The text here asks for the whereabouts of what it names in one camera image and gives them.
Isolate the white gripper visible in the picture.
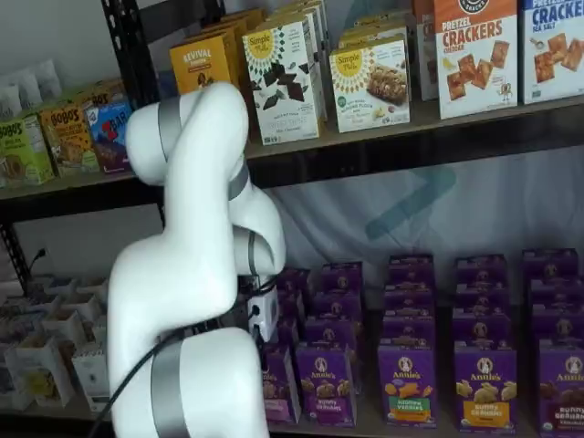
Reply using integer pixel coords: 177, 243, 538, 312
247, 291, 280, 343

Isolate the purple Annie's box pink patch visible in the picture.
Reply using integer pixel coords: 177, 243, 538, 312
261, 344, 302, 425

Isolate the purple Annie's box green patch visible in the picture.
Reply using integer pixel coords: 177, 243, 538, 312
388, 254, 435, 288
381, 314, 437, 348
377, 344, 438, 430
384, 285, 435, 318

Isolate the purple Annie's box orange patch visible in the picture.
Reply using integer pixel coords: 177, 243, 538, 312
454, 339, 518, 435
455, 254, 508, 284
455, 280, 510, 311
451, 308, 513, 343

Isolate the Simple Mills sweet thins box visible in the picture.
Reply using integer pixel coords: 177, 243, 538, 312
265, 9, 328, 124
282, 0, 330, 120
241, 21, 323, 146

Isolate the blue Zbar box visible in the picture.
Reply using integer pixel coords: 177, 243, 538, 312
86, 100, 138, 175

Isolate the Simple Mills bars box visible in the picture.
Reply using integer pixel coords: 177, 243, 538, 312
350, 15, 408, 32
328, 39, 412, 134
337, 26, 411, 51

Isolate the yellow Revival snack box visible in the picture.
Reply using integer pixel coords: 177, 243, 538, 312
169, 32, 242, 98
218, 6, 268, 90
195, 20, 252, 90

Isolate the yellow Bobo's box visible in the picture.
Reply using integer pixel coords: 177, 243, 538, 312
75, 79, 128, 111
38, 104, 100, 179

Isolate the purple Annie's box maroon patch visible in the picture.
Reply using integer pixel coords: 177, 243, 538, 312
522, 248, 579, 282
528, 277, 584, 309
531, 305, 584, 341
537, 338, 584, 438

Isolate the green Bobo's box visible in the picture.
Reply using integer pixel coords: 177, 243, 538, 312
0, 113, 55, 189

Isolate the orange pretzel crackers box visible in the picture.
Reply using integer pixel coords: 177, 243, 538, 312
433, 0, 519, 120
412, 0, 440, 102

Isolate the blue sea salt crackers box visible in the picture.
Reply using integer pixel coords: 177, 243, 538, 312
519, 0, 584, 106

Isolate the white backdrop sheet teal logo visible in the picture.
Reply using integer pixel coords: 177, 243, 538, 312
262, 145, 584, 311

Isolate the white pouch bag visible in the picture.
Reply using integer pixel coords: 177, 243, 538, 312
8, 70, 43, 111
0, 86, 23, 120
34, 58, 62, 99

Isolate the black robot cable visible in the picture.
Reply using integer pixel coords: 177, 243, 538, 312
86, 328, 193, 438

